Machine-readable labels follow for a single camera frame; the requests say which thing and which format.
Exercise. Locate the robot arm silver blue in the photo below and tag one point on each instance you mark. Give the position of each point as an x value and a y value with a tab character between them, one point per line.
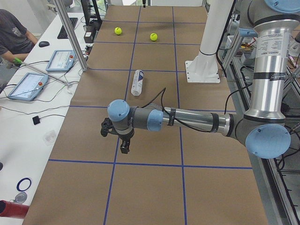
261	128
215	24

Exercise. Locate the blue tape roll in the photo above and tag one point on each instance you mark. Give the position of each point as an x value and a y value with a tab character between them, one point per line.
23	184

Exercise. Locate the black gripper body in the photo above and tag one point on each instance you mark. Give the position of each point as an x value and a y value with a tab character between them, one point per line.
125	136

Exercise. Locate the blue teach pendant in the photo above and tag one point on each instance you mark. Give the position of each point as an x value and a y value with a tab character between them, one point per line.
29	87
61	61

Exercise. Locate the near blue teach pendant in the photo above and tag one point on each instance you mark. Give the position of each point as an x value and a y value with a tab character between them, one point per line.
29	87

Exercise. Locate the black box white label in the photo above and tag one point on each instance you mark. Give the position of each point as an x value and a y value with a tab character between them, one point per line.
89	35

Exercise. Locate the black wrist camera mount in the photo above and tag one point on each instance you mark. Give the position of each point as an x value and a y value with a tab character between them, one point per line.
107	128

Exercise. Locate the Wilson tennis ball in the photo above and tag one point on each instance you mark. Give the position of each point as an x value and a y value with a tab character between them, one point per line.
117	30

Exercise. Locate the far blue teach pendant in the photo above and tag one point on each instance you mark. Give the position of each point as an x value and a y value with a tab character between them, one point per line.
61	61

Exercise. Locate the red cylinder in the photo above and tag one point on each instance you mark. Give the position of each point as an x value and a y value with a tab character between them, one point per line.
13	210

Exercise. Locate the black computer mouse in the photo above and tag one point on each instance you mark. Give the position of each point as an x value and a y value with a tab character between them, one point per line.
43	44

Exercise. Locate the black monitor stand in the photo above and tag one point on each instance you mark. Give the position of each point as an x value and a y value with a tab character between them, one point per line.
86	8

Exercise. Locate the brown paper table mat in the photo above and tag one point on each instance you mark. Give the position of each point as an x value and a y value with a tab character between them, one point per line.
176	176

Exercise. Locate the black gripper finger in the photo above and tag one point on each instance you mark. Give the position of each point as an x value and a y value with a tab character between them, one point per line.
126	146
123	146

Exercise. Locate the diagonal aluminium brace rod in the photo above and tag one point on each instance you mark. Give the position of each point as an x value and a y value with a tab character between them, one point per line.
18	61

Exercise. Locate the Roland Garros tennis ball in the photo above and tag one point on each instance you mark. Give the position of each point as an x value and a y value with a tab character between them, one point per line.
153	36

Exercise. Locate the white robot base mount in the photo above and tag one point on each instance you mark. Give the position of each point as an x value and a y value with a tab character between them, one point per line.
202	69

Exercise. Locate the silver metal lid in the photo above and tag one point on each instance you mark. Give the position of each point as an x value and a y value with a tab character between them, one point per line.
20	198

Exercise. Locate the small black square puck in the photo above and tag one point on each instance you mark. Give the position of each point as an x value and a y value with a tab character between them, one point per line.
36	120

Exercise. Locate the seated person grey shirt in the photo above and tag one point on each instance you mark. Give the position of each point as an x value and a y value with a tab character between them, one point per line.
16	41

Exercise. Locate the aluminium frame post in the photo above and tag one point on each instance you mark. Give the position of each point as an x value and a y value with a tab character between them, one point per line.
71	33

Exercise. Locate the clear tennis ball tube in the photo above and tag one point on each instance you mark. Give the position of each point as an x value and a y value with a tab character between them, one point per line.
137	84

